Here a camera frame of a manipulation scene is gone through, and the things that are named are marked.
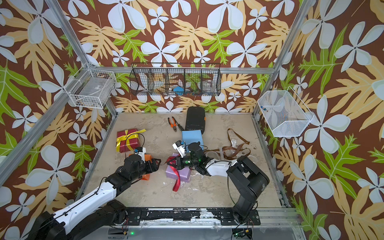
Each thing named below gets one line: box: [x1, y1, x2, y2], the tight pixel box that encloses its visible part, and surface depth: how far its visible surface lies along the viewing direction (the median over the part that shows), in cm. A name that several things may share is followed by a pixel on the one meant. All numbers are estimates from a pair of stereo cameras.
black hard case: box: [185, 106, 206, 135], surface depth 113 cm
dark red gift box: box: [115, 128, 141, 153], surface depth 97 cm
